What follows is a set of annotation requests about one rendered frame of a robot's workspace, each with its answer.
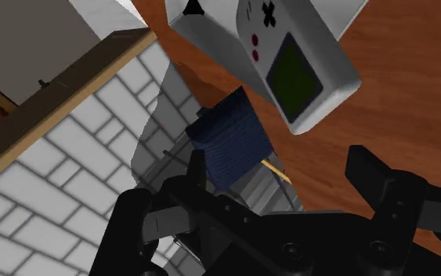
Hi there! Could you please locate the dark blue block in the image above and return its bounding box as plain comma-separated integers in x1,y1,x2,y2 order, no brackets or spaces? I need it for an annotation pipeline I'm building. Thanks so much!
184,85,275,191

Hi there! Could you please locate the grey handheld game console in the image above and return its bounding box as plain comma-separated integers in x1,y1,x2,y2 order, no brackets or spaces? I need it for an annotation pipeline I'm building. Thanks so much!
236,0,363,136

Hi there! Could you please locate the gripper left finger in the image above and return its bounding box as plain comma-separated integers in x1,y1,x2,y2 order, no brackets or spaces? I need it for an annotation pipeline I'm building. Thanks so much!
89,148,262,276

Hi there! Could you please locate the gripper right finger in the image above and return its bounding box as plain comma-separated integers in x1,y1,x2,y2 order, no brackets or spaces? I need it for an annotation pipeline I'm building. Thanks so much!
344,144,441,266

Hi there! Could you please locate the white flat box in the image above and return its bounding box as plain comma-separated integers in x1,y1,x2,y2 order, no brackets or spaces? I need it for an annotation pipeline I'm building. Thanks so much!
164,0,370,105

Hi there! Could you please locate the brown wooden table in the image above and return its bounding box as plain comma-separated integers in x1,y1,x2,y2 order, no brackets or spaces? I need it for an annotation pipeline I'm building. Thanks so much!
130,0,441,268

